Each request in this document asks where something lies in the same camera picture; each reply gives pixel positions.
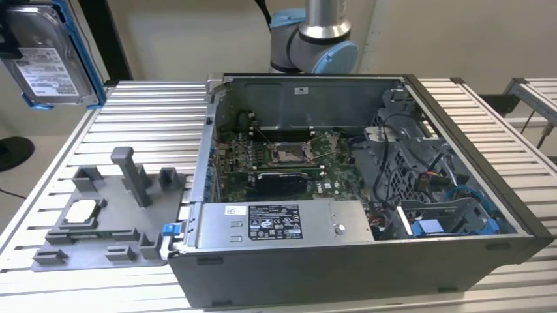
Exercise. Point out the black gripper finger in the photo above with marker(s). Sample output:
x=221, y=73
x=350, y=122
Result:
x=10, y=39

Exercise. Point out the hard disk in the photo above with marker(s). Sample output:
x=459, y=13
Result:
x=48, y=75

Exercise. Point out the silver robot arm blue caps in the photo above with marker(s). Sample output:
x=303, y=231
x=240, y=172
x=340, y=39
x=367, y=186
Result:
x=325, y=19

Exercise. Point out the grey disk bay cage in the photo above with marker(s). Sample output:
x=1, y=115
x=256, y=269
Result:
x=408, y=182

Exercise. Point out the blue disk carrier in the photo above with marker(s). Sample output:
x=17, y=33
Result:
x=428, y=228

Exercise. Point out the black round base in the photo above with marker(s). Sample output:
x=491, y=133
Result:
x=14, y=153

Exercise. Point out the silver CPU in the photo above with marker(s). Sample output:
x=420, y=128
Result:
x=80, y=212

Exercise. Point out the grey parts rack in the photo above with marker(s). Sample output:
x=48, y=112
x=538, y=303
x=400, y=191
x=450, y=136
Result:
x=117, y=225

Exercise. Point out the green RAM stick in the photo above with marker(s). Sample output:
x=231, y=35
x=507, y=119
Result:
x=104, y=233

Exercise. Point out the blue case latch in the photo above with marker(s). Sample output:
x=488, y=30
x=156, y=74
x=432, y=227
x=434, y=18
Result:
x=169, y=229

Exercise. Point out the black RAM slots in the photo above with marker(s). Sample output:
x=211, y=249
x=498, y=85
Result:
x=281, y=133

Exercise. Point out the CPU socket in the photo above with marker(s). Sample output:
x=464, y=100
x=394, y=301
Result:
x=288, y=153

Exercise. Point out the black expansion slot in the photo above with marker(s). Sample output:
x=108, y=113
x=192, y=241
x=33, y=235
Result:
x=287, y=167

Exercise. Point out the black heatsink block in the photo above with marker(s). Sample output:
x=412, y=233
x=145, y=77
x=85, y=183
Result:
x=280, y=186

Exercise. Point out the black power supply label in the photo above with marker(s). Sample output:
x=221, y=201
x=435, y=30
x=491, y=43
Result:
x=273, y=221

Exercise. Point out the green motherboard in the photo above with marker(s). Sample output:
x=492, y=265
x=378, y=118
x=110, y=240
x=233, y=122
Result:
x=339, y=182

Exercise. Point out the silver power supply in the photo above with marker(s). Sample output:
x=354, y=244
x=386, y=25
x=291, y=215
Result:
x=321, y=225

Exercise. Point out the open grey PC case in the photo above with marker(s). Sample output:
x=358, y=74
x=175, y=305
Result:
x=304, y=277

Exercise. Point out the black box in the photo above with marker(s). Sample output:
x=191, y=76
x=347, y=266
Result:
x=498, y=104

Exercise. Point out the aluminium side table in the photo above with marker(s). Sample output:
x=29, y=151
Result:
x=537, y=94

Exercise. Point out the black upright post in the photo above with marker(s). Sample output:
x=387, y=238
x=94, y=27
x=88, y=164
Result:
x=112, y=39

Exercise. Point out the silver metal bracket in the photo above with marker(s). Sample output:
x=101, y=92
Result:
x=376, y=134

